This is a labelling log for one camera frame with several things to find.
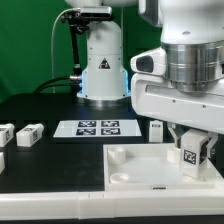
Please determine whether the black camera on stand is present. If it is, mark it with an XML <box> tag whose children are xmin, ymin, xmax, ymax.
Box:
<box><xmin>60</xmin><ymin>6</ymin><xmax>114</xmax><ymax>75</ymax></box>

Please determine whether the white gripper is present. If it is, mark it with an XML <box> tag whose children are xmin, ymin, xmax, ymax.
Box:
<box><xmin>131</xmin><ymin>73</ymin><xmax>224</xmax><ymax>158</ymax></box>

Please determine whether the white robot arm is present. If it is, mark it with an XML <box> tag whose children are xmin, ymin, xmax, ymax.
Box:
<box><xmin>130</xmin><ymin>0</ymin><xmax>224</xmax><ymax>135</ymax></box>

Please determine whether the white square tabletop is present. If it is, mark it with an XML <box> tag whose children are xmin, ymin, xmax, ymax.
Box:
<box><xmin>103</xmin><ymin>143</ymin><xmax>224</xmax><ymax>191</ymax></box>

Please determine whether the grey camera cable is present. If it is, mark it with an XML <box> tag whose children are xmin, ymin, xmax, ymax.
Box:
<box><xmin>50</xmin><ymin>7</ymin><xmax>81</xmax><ymax>94</ymax></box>

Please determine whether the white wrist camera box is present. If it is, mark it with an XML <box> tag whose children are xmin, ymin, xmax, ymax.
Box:
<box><xmin>130</xmin><ymin>47</ymin><xmax>167</xmax><ymax>76</ymax></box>

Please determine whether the white L-shaped obstacle fence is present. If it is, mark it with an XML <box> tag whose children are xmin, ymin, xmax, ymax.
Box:
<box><xmin>0</xmin><ymin>189</ymin><xmax>224</xmax><ymax>221</ymax></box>

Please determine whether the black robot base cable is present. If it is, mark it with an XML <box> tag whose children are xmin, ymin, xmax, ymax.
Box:
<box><xmin>33</xmin><ymin>74</ymin><xmax>83</xmax><ymax>94</ymax></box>

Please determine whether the white AprilTag base sheet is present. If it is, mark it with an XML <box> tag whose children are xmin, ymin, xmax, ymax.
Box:
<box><xmin>53</xmin><ymin>119</ymin><xmax>141</xmax><ymax>138</ymax></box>

